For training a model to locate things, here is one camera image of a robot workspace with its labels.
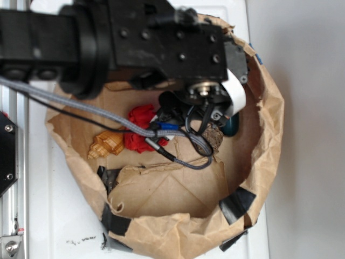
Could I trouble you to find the grey braided cable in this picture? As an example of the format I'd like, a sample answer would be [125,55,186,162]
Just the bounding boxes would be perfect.
[0,76,214,171]

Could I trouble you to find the metal corner bracket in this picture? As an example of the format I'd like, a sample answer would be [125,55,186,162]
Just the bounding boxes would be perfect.
[0,235,24,259]

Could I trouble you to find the dark green oval sponge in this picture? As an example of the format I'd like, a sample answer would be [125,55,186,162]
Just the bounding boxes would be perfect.
[221,113,239,137]

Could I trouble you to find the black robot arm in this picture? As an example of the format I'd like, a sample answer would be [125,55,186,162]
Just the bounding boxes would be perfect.
[1,1,248,125]

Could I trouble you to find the orange spiral seashell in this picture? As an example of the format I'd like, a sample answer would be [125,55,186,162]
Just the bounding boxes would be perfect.
[87,131,125,159]

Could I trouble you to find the thin black cable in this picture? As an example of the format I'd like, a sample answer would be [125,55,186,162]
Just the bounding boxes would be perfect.
[16,88,216,157]

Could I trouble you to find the black mounting plate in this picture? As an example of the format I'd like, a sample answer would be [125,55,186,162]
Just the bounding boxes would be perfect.
[0,112,18,196]

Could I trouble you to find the brown paper bag bin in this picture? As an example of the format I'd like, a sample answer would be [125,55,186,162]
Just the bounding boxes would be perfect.
[44,12,286,259]

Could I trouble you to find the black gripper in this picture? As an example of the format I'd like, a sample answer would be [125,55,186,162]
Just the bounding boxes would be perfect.
[107,1,248,123]

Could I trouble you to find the aluminium frame rail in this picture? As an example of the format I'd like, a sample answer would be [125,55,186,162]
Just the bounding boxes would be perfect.
[0,0,30,259]

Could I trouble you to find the brown rock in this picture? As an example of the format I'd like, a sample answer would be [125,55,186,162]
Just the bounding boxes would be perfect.
[201,124,224,154]

